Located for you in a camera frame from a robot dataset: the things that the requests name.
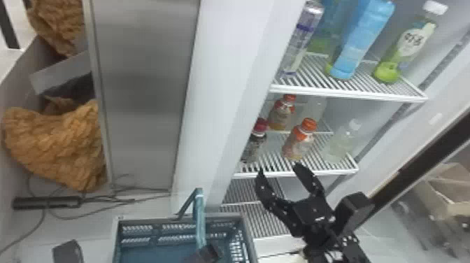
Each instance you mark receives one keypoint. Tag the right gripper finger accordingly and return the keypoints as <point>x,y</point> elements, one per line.
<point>308,181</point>
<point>270,196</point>

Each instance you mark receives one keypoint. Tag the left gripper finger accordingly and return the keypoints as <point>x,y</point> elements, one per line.
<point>205,255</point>

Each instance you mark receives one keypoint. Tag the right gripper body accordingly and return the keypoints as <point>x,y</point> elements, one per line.
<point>314,218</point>

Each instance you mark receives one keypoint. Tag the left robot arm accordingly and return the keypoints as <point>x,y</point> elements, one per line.
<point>68,253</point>

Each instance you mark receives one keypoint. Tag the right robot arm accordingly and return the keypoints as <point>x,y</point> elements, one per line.
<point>341,251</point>

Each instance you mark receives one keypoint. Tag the orange bottle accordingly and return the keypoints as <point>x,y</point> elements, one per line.
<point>281,114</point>
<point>299,141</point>

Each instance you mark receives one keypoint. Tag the clear bottle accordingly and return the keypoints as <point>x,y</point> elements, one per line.
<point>341,143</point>

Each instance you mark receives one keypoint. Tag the blue basket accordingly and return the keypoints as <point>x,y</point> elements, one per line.
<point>154,237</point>

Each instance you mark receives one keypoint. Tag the dark bottle red cap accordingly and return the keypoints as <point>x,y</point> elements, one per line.
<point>255,141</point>

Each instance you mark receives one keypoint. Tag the white fridge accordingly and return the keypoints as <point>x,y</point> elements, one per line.
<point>220,91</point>

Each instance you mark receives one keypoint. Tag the fridge door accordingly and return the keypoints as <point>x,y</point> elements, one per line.
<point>422,158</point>

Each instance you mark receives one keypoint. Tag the silver can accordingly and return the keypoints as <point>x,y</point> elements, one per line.
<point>303,36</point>

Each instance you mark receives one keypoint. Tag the blue bottle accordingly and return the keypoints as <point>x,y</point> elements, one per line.
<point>358,40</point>

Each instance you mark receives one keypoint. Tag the green bottle white cap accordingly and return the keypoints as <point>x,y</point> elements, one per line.
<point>405,47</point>

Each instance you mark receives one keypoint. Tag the black power strip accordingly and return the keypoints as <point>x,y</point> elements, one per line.
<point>47,202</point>

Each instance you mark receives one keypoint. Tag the orange towel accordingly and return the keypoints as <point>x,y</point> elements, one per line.
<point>58,22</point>
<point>55,143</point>

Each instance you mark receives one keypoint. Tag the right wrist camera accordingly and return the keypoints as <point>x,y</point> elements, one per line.
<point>354,213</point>

